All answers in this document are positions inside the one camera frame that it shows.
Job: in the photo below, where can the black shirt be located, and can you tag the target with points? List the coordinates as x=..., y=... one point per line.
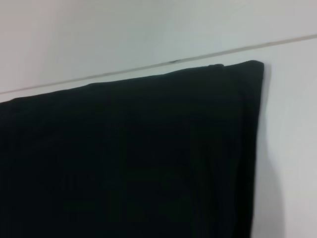
x=123, y=161

